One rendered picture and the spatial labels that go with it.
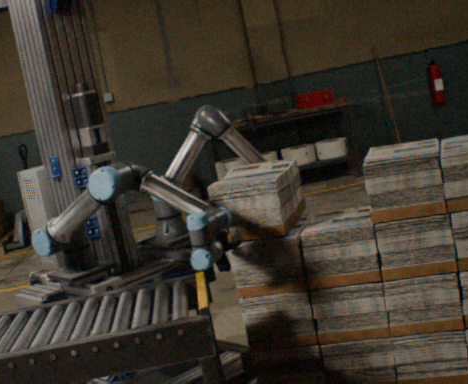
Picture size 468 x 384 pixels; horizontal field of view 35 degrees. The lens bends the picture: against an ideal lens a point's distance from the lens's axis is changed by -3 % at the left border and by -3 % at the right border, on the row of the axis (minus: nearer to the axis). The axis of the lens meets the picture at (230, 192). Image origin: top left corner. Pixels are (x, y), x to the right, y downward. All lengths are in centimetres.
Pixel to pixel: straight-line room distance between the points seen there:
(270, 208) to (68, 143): 96
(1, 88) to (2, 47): 51
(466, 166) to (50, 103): 175
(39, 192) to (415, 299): 174
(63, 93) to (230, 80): 630
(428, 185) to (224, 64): 687
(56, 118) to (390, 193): 145
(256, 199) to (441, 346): 92
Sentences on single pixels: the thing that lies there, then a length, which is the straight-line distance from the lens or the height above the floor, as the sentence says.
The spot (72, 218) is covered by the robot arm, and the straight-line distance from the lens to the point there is 289.
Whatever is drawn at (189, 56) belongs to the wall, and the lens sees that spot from 948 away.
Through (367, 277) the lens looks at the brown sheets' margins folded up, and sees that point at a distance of 291.
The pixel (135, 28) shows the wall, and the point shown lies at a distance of 951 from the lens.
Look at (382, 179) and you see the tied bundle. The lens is 281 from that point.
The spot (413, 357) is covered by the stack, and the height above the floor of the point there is 28.
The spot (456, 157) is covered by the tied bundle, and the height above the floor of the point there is 103.
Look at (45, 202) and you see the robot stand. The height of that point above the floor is 108.
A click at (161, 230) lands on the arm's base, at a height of 86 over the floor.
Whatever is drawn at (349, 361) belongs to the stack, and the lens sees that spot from 305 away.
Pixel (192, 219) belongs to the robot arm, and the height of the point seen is 102.
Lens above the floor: 148
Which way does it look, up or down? 9 degrees down
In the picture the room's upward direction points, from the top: 11 degrees counter-clockwise
